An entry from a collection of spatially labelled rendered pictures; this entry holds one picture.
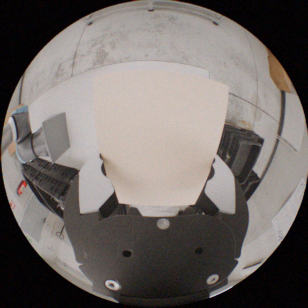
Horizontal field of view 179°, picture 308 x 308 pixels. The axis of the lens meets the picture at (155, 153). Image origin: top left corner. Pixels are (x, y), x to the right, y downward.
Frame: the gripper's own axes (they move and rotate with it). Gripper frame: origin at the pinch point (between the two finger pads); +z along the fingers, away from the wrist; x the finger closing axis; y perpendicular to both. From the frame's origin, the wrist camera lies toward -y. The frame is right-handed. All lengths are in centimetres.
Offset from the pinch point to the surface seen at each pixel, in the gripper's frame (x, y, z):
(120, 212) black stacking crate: -11.9, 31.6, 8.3
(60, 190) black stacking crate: -43, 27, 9
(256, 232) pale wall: 253, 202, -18
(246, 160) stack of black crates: 82, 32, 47
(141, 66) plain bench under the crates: -5.6, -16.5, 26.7
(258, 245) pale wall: 253, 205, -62
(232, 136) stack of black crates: 54, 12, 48
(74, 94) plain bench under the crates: -33.4, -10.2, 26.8
